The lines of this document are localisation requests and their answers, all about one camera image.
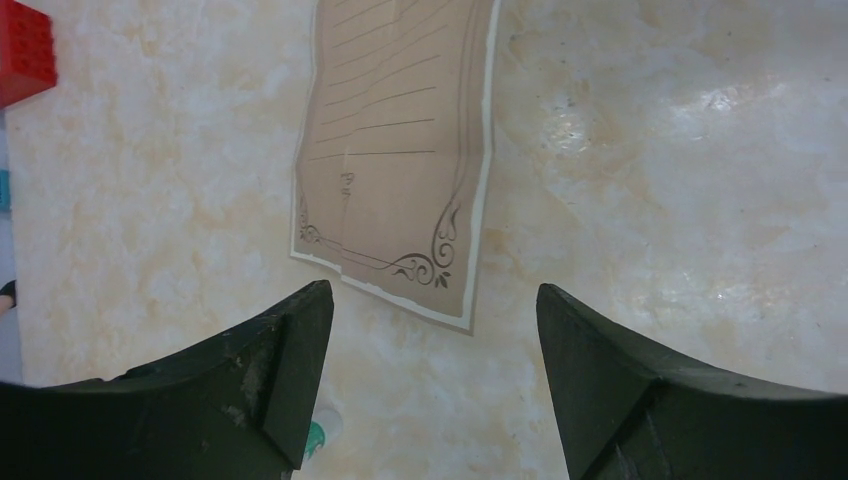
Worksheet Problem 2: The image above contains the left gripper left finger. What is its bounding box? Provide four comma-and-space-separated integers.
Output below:
1, 280, 334, 479

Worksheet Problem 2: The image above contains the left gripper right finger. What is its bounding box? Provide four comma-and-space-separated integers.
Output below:
536, 284, 847, 479

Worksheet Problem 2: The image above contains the beige lined letter paper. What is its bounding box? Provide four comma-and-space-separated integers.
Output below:
290, 1, 500, 334

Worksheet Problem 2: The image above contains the small green glue stick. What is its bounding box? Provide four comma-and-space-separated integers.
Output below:
303, 407, 343, 462

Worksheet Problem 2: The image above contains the pink tripod stand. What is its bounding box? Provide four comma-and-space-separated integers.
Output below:
0, 280, 17, 316

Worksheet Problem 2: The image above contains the small blue toy block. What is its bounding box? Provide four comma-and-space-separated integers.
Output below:
0, 169, 11, 212

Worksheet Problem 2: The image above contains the red window toy block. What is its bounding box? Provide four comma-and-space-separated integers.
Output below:
1, 0, 58, 109

